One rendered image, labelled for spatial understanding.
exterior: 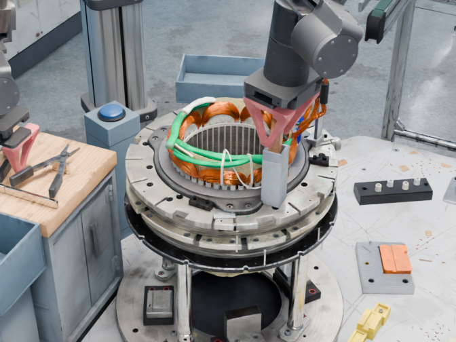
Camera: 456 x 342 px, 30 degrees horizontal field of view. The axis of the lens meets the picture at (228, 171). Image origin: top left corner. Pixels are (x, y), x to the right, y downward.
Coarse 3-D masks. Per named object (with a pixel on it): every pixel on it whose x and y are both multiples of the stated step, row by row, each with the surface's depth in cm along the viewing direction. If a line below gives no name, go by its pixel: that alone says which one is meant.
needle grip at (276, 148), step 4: (272, 120) 112; (272, 124) 112; (272, 128) 112; (280, 136) 113; (276, 140) 113; (280, 140) 113; (276, 144) 113; (280, 144) 114; (272, 148) 114; (276, 148) 114; (280, 148) 114; (276, 152) 114; (280, 152) 115
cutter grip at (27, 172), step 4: (24, 168) 126; (28, 168) 126; (32, 168) 126; (20, 172) 125; (24, 172) 125; (28, 172) 126; (32, 172) 126; (12, 176) 124; (16, 176) 124; (20, 176) 125; (24, 176) 125; (28, 176) 126; (12, 180) 124; (16, 180) 124; (20, 180) 125; (12, 184) 124; (16, 184) 125
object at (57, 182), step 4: (56, 176) 124; (60, 176) 124; (56, 180) 123; (60, 180) 124; (52, 184) 122; (56, 184) 123; (60, 184) 125; (52, 188) 122; (56, 188) 123; (52, 192) 122; (56, 192) 123; (52, 196) 122
